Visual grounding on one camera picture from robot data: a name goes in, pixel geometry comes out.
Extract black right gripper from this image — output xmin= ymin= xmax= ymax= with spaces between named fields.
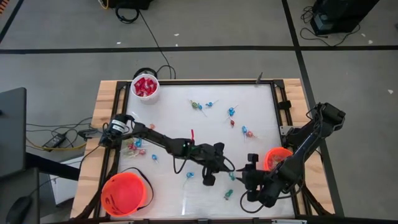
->
xmin=236 ymin=154 xmax=267 ymax=191

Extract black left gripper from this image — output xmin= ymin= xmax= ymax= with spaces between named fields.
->
xmin=198 ymin=142 xmax=234 ymax=175

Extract orange bucket with black handle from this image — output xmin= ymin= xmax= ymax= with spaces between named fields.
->
xmin=100 ymin=167 xmax=155 ymax=218

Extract orange plastic bucket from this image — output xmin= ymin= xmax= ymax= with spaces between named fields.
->
xmin=262 ymin=146 xmax=295 ymax=172

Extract white plastic bucket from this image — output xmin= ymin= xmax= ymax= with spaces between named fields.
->
xmin=131 ymin=73 xmax=160 ymax=105

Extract white box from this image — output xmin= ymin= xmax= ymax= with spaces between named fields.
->
xmin=49 ymin=155 xmax=85 ymax=207

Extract black power adapter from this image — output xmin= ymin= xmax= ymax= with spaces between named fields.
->
xmin=42 ymin=133 xmax=67 ymax=149

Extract black metal beam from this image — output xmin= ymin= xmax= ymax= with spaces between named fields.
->
xmin=24 ymin=151 xmax=81 ymax=182

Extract black equipment case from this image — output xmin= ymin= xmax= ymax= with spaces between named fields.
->
xmin=310 ymin=0 xmax=381 ymax=36

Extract black floor box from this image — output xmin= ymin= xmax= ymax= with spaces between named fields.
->
xmin=107 ymin=0 xmax=155 ymax=10

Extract black computer mouse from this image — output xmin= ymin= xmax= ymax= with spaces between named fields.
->
xmin=5 ymin=195 xmax=34 ymax=224

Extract dark grey monitor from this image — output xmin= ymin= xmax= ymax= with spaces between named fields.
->
xmin=0 ymin=87 xmax=27 ymax=179

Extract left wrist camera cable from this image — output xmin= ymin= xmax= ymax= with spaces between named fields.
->
xmin=172 ymin=154 xmax=236 ymax=175

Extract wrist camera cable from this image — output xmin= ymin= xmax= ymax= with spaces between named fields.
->
xmin=239 ymin=189 xmax=267 ymax=215
xmin=172 ymin=154 xmax=236 ymax=175

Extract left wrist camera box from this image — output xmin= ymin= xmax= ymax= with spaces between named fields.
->
xmin=201 ymin=173 xmax=216 ymax=187

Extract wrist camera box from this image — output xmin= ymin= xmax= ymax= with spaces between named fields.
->
xmin=201 ymin=173 xmax=216 ymax=187
xmin=246 ymin=189 xmax=261 ymax=203

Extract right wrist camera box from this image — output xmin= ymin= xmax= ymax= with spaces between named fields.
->
xmin=246 ymin=189 xmax=261 ymax=203

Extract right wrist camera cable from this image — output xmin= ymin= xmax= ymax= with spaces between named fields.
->
xmin=239 ymin=189 xmax=267 ymax=215

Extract black cable coil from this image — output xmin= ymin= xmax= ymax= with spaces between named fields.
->
xmin=114 ymin=2 xmax=141 ymax=25
xmin=132 ymin=67 xmax=159 ymax=80

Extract long black floor cable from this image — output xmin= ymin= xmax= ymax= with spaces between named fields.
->
xmin=138 ymin=11 xmax=177 ymax=80

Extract yellow floor cable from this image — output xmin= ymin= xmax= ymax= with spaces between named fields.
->
xmin=25 ymin=136 xmax=88 ymax=152

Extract tangled black cables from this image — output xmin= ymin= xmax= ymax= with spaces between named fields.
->
xmin=299 ymin=5 xmax=362 ymax=48

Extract black floor cables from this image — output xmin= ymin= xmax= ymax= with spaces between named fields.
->
xmin=25 ymin=116 xmax=94 ymax=147

